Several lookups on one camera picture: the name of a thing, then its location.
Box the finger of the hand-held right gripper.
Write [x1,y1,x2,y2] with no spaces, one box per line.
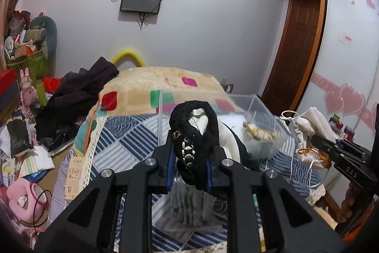
[336,139,372,159]
[310,134,374,204]

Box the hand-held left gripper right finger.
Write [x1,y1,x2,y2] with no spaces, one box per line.
[207,146,347,253]

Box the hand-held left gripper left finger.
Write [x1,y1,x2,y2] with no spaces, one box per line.
[35,129,176,253]

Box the black mesh hat with chain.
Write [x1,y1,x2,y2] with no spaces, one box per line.
[168,100,221,192]

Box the clear acrylic box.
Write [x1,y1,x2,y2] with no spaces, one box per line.
[158,91,293,172]

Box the white cloth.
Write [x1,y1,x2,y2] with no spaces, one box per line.
[191,109,241,166]

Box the grey knit cloth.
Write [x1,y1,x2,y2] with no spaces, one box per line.
[169,177,216,227]

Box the black cloth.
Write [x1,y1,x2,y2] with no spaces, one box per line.
[232,133,262,172]

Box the blue striped quilt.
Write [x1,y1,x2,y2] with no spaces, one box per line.
[58,112,326,253]

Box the small cream plush toy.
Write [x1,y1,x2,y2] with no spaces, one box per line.
[242,121,278,141]

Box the plush blanket with coloured squares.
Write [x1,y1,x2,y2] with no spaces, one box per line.
[74,66,246,153]

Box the cream lace trim strip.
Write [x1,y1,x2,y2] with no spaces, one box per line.
[64,115,108,202]

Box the white wardrobe door with hearts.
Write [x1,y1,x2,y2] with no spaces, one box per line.
[294,0,379,150]

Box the brown wooden door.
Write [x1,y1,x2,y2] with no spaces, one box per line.
[260,0,326,108]

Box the yellow foam arch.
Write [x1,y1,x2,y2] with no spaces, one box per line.
[111,47,146,67]

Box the dark clothes pile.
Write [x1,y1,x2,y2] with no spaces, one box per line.
[35,56,120,150]

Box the green tube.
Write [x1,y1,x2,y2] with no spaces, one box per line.
[35,79,48,106]

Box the pink neck pillow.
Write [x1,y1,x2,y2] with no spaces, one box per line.
[6,177,51,224]

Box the black pouch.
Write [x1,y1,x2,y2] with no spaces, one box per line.
[6,119,32,157]

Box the pink bunny toy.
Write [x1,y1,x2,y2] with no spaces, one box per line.
[18,68,37,119]

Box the green storage box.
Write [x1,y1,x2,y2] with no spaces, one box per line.
[6,51,49,81]

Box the red box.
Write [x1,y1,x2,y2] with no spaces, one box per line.
[0,69,21,114]

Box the grey chair back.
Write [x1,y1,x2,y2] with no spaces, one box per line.
[29,15,57,61]

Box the orange braided cord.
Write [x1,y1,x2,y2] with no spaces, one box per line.
[295,147,333,169]

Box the turned wooden post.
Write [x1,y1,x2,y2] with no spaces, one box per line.
[340,180,365,224]

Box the white drawstring bag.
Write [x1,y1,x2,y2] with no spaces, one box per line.
[281,106,336,153]

